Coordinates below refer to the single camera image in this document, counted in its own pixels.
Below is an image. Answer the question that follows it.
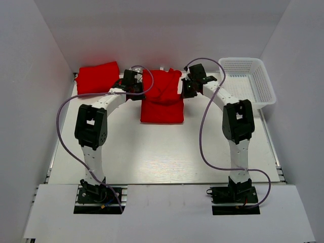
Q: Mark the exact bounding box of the red folded t shirt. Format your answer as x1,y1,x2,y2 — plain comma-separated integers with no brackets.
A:
75,61,119,95

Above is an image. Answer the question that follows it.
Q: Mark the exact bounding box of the white plastic mesh basket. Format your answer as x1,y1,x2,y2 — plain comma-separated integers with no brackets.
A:
218,57,276,109

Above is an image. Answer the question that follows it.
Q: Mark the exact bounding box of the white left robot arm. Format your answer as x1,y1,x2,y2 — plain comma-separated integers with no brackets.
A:
74,68,145,187

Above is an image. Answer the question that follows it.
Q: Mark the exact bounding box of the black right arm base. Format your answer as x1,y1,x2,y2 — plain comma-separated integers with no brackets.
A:
206,179,260,216

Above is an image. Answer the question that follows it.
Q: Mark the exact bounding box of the red t shirt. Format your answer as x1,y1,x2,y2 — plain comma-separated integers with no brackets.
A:
75,61,119,95
140,68,184,124

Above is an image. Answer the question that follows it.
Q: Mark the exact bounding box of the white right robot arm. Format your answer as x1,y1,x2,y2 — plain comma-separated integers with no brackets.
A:
182,64,255,190

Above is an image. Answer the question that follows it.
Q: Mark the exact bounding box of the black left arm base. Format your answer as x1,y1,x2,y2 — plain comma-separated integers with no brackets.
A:
73,179,128,215

